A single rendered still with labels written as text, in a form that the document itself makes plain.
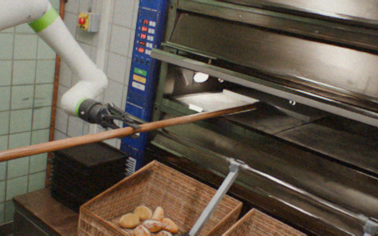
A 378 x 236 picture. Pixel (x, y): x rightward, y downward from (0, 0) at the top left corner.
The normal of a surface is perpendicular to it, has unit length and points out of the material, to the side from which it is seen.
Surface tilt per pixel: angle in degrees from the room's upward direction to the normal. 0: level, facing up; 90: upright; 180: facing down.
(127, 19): 90
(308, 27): 90
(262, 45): 70
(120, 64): 90
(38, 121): 90
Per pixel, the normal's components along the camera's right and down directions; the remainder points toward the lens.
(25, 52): 0.76, 0.30
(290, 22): -0.62, 0.12
